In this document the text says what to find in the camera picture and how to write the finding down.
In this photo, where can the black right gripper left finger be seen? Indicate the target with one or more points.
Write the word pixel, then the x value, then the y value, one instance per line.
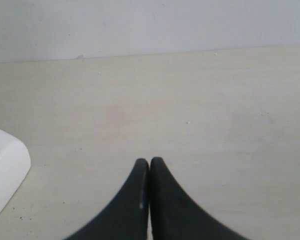
pixel 126 216

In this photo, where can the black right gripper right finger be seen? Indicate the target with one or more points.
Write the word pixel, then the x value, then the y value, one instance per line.
pixel 175 215

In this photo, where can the white mannequin head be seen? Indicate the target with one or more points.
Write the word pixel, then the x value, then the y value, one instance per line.
pixel 15 163

